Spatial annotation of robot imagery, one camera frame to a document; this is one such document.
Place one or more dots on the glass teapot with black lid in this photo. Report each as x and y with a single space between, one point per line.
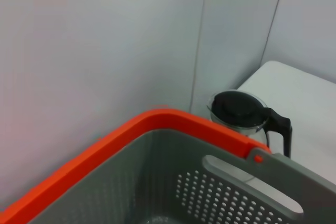
236 108

